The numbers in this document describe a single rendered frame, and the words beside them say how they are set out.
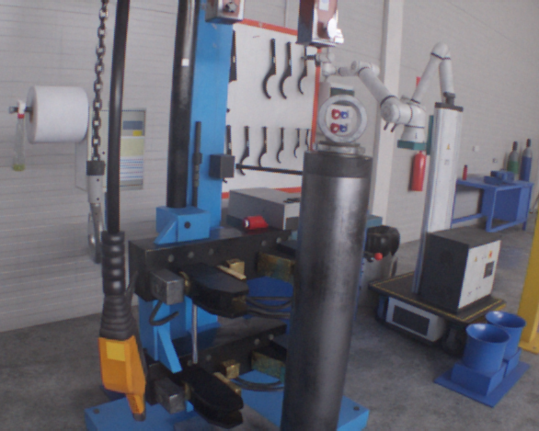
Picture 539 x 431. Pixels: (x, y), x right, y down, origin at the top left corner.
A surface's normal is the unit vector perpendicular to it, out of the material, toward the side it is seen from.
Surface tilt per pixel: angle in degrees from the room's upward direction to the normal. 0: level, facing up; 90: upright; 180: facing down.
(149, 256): 90
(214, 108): 90
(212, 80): 90
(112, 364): 90
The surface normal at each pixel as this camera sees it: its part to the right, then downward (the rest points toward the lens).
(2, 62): 0.68, 0.20
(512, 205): -0.73, 0.09
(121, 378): -0.04, 0.21
